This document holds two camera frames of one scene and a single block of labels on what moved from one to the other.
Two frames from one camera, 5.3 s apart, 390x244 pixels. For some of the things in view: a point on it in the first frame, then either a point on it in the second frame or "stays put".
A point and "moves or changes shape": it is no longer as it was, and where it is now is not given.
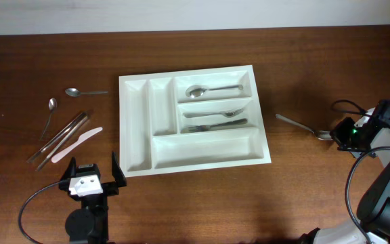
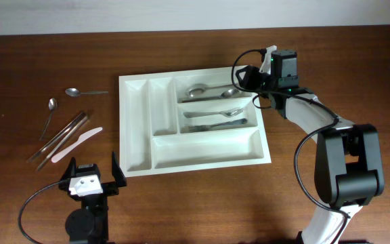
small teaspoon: [74, 93] stays put
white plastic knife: [82, 137] stays put
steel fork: [228, 113] stays put
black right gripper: [338, 133] → [248, 80]
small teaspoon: [52, 104] stays put
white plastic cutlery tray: [191, 119] stays put
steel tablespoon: [195, 91] → [231, 93]
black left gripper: [112, 188] stays put
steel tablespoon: [321, 134] moves or changes shape
